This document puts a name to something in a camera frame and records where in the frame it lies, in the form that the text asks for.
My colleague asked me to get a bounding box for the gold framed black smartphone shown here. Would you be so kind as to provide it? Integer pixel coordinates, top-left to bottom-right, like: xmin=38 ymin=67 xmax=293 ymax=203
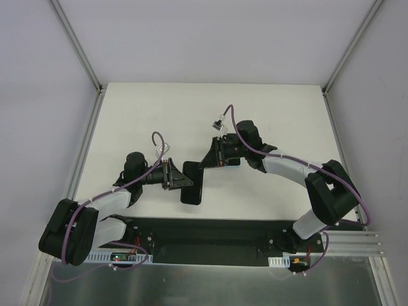
xmin=219 ymin=158 xmax=240 ymax=167

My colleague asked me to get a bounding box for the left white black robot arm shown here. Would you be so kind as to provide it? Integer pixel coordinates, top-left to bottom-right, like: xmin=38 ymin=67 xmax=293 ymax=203
xmin=38 ymin=152 xmax=194 ymax=266

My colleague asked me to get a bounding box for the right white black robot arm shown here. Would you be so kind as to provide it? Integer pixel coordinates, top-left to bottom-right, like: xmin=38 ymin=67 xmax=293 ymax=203
xmin=199 ymin=120 xmax=359 ymax=252

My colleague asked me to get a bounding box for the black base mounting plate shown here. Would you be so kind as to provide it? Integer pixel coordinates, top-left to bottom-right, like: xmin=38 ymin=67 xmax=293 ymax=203
xmin=120 ymin=217 xmax=324 ymax=265

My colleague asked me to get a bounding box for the left aluminium corner post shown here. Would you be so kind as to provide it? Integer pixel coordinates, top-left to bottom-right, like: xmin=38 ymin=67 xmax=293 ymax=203
xmin=47 ymin=0 xmax=106 ymax=93

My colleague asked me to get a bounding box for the aluminium corner post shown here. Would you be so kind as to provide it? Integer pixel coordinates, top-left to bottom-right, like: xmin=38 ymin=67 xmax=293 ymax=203
xmin=47 ymin=0 xmax=106 ymax=93
xmin=321 ymin=0 xmax=388 ymax=95

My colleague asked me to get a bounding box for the left white cable duct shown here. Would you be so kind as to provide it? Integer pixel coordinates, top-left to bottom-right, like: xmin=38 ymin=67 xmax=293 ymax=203
xmin=84 ymin=251 xmax=153 ymax=265

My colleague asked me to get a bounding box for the white cable duct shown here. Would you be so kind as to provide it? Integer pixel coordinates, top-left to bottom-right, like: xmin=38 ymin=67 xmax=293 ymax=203
xmin=268 ymin=254 xmax=290 ymax=268
xmin=84 ymin=251 xmax=153 ymax=265

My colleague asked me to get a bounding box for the right white cable duct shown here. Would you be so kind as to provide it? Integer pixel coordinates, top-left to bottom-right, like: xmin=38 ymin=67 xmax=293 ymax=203
xmin=268 ymin=254 xmax=290 ymax=268

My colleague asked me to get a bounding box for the aluminium frame rail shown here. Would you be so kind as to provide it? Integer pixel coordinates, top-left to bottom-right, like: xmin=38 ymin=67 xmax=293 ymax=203
xmin=326 ymin=231 xmax=385 ymax=257

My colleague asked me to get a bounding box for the right aluminium corner post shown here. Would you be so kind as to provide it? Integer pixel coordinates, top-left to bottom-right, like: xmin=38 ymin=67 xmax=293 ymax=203
xmin=321 ymin=0 xmax=388 ymax=95

